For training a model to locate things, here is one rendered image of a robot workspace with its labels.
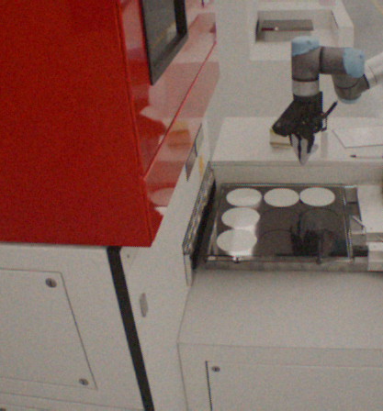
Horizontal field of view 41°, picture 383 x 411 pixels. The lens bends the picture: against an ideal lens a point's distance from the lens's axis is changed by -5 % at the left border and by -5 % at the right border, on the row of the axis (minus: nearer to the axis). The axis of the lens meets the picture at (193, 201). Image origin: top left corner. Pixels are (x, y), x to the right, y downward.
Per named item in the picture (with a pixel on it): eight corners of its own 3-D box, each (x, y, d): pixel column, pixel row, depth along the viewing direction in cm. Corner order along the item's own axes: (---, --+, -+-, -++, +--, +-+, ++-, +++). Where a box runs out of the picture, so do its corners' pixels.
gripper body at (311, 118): (327, 132, 147) (328, 92, 141) (307, 141, 143) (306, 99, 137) (308, 125, 152) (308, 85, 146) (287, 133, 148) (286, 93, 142)
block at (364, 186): (356, 194, 154) (357, 184, 152) (355, 187, 157) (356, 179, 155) (383, 194, 152) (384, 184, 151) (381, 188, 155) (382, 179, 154)
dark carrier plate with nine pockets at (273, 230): (208, 256, 132) (208, 254, 132) (224, 187, 161) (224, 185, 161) (348, 258, 126) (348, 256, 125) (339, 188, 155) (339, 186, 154)
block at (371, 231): (365, 240, 133) (366, 231, 132) (364, 233, 136) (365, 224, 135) (395, 240, 132) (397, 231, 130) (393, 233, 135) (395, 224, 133)
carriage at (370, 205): (367, 271, 128) (368, 261, 126) (355, 196, 158) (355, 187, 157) (399, 271, 126) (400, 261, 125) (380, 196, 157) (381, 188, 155)
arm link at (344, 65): (367, 65, 137) (328, 61, 142) (364, 42, 127) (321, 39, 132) (363, 90, 135) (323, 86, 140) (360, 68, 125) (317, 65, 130)
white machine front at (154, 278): (145, 411, 101) (106, 250, 81) (206, 201, 170) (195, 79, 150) (160, 413, 101) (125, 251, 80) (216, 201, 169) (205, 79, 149)
